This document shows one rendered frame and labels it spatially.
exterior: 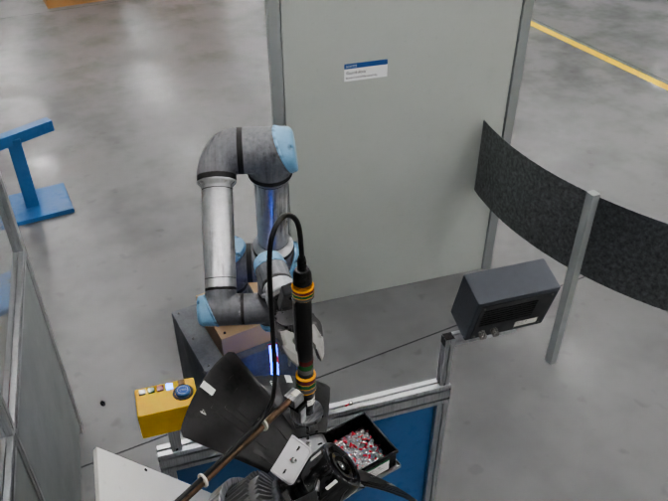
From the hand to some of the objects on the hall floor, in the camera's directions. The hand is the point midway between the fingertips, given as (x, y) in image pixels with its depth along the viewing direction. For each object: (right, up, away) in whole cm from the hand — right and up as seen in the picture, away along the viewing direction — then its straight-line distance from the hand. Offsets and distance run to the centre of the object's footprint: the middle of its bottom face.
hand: (307, 355), depth 142 cm
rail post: (+39, -89, +133) cm, 165 cm away
